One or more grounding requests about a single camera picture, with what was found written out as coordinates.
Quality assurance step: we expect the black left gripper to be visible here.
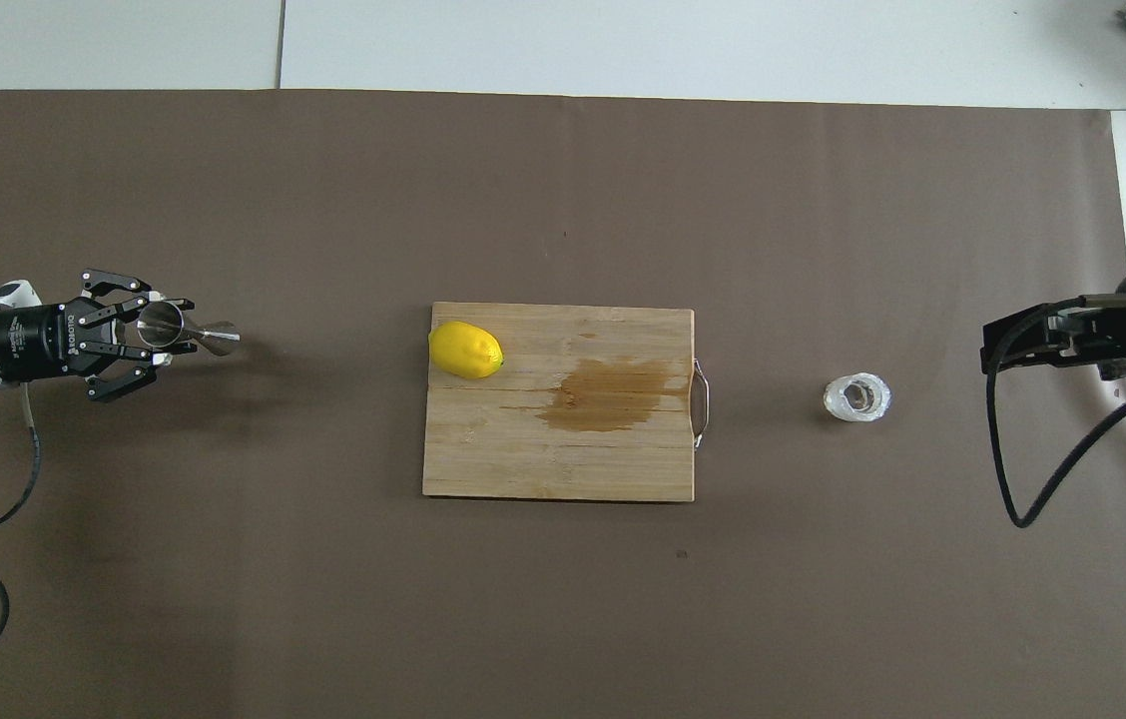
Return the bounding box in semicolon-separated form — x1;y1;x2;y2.
0;268;200;402

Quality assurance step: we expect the metal double jigger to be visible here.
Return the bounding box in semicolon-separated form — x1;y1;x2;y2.
137;300;242;359

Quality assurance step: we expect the yellow lemon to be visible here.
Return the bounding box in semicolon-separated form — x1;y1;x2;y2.
428;321;505;380

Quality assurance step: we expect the wooden cutting board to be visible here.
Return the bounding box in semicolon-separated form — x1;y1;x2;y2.
422;303;711;503

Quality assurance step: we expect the brown paper table mat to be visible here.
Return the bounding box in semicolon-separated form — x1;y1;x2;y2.
0;88;1126;719

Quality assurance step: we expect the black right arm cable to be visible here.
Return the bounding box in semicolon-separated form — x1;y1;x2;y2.
984;293;1126;530

